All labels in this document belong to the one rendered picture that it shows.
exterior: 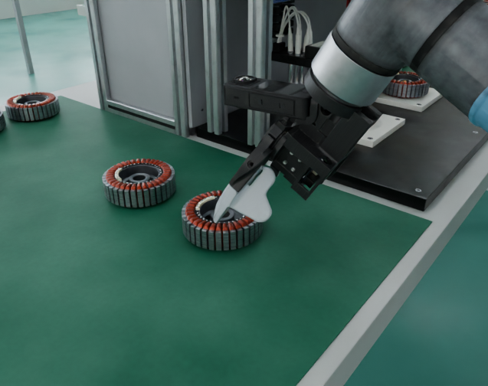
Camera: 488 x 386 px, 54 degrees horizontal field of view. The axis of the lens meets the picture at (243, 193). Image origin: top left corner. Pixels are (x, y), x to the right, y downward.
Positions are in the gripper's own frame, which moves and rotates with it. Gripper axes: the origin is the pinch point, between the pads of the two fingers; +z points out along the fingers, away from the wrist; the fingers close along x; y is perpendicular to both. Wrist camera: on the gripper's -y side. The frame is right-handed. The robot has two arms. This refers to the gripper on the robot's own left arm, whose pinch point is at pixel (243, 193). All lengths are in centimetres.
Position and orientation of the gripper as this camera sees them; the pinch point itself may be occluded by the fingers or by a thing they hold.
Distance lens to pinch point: 62.4
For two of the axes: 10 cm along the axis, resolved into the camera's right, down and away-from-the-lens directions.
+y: 7.2, 6.7, -1.7
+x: 5.5, -4.1, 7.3
